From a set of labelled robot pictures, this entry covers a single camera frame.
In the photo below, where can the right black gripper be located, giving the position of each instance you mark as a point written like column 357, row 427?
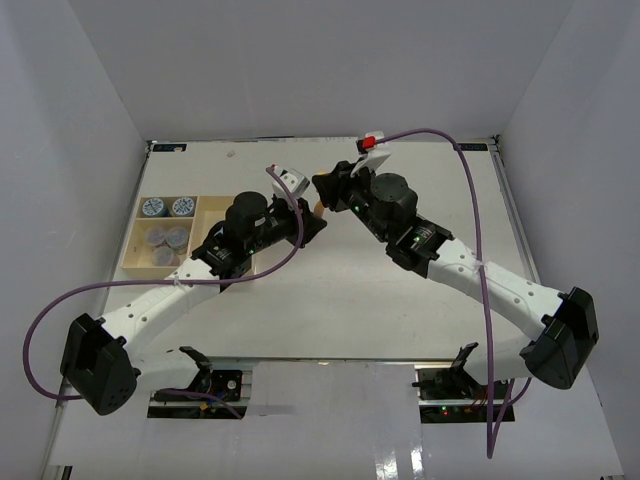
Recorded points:
column 328, row 188

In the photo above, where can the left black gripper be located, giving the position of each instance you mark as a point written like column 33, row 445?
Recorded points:
column 311, row 225

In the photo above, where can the orange highlighter pen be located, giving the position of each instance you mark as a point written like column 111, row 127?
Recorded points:
column 319, row 209

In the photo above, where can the blue white ink jar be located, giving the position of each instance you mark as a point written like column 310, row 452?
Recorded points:
column 183, row 207
column 154, row 207

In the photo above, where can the paperclip jar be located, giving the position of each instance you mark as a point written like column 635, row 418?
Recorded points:
column 177, row 238
column 155, row 236
column 164, row 256

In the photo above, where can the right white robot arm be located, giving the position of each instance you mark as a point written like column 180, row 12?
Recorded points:
column 558, row 330

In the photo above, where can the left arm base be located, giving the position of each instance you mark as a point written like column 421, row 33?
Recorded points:
column 212, row 396

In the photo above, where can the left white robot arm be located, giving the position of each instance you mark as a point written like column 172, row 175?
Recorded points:
column 104, row 359

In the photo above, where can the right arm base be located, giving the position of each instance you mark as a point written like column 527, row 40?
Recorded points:
column 445, row 398

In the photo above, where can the right table logo sticker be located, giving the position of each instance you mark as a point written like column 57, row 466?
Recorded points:
column 472, row 146

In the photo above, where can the table logo sticker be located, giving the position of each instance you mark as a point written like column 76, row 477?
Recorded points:
column 169, row 148
column 472, row 146

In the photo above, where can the beige wooden organizer tray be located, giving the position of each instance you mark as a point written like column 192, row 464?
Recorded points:
column 136, row 259

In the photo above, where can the left table logo sticker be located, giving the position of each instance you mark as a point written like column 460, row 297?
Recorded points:
column 169, row 148

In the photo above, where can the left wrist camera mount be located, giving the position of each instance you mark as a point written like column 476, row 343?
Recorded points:
column 296, row 182

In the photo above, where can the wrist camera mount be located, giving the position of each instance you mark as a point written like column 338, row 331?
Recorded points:
column 371, row 156
column 296, row 182

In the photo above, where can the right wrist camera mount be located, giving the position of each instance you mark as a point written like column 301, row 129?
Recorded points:
column 371, row 156

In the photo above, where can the aluminium table rail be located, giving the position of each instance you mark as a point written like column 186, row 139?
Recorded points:
column 520, row 235

